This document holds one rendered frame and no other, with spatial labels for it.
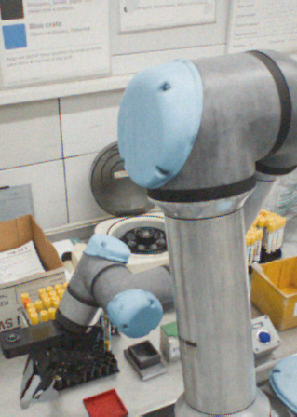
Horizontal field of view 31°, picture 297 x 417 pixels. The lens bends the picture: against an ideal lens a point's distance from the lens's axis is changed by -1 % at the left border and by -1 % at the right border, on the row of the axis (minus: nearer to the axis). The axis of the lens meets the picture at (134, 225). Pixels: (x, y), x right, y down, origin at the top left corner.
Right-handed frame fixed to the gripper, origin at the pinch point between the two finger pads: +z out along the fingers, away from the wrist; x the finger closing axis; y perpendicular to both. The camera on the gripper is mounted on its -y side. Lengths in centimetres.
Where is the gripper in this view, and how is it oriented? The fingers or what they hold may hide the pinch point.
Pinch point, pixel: (21, 402)
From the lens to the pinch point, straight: 106.8
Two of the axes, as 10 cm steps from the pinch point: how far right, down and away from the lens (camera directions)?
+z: -4.4, 8.7, 2.4
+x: -4.2, -4.3, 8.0
